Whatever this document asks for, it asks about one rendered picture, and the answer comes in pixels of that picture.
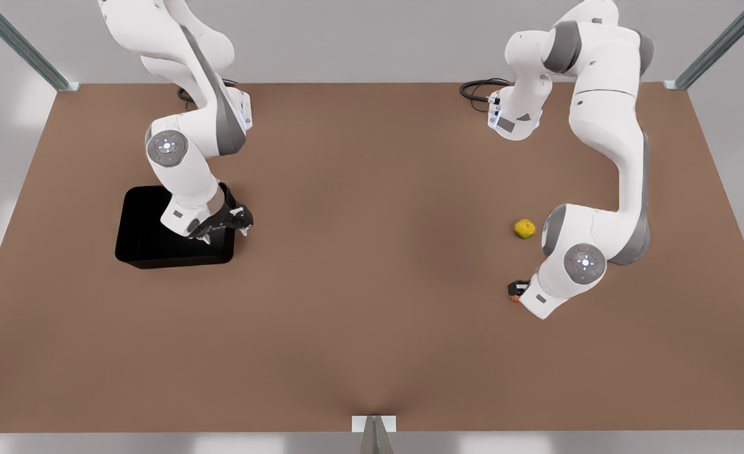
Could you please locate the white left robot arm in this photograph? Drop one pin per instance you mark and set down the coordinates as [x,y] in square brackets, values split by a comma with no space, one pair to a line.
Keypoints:
[605,126]

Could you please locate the black storage box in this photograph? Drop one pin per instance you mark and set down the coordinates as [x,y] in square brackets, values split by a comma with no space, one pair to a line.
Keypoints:
[142,243]

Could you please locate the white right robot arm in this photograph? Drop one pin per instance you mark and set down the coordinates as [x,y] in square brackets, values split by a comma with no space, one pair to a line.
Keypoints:
[183,170]

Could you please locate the silver frame post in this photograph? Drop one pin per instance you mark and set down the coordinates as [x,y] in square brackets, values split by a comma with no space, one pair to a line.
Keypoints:
[719,47]
[373,435]
[25,50]

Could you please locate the yellow green round fruit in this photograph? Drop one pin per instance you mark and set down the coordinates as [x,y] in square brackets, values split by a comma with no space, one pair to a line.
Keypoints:
[524,229]

